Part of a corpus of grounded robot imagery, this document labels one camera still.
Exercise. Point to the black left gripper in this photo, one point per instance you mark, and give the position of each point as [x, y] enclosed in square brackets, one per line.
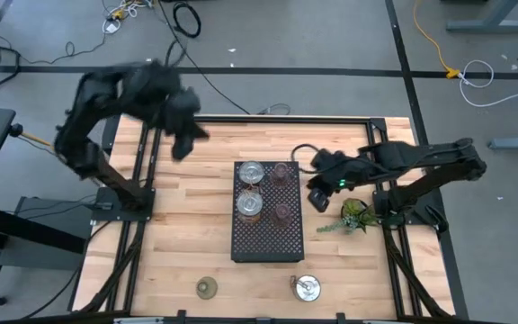
[180, 110]

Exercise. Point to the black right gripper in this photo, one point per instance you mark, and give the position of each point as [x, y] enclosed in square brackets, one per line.
[344, 173]

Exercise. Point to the pink glass candle holder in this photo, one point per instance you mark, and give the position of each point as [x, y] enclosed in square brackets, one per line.
[281, 215]
[280, 173]

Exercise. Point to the green glass candle holder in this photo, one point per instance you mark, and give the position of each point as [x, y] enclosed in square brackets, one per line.
[207, 287]

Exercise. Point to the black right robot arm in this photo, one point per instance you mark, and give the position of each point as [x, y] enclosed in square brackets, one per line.
[421, 155]

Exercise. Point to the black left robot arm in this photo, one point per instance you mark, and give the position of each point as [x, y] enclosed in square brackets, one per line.
[142, 90]

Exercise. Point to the potted green succulent plant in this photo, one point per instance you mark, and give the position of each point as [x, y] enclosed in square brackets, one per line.
[354, 209]

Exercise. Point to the black perforated metal tray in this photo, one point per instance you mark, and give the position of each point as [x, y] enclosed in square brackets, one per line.
[263, 243]

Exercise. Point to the black floor tape strip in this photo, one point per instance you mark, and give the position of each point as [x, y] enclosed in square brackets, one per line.
[403, 54]
[286, 71]

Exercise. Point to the black table edge clamp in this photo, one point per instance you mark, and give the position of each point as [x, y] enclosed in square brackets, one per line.
[341, 317]
[181, 315]

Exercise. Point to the black round knob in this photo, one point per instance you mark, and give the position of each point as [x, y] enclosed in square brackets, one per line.
[15, 130]

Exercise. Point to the silver metal bar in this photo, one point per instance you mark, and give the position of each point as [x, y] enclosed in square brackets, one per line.
[137, 321]

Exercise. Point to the grey floor cabinet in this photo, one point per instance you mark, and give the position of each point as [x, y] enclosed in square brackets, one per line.
[38, 260]

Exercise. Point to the grey desk foot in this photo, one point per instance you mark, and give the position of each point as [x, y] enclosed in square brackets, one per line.
[517, 143]

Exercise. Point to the grey desk leg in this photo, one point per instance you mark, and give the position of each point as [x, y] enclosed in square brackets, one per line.
[488, 24]

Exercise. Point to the black table corner bracket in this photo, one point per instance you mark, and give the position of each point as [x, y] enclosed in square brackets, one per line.
[110, 135]

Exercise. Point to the black aluminium rig frame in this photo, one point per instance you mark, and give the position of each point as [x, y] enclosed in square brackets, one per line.
[286, 119]

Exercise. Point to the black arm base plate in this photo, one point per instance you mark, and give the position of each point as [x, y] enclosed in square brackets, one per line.
[416, 219]
[106, 213]

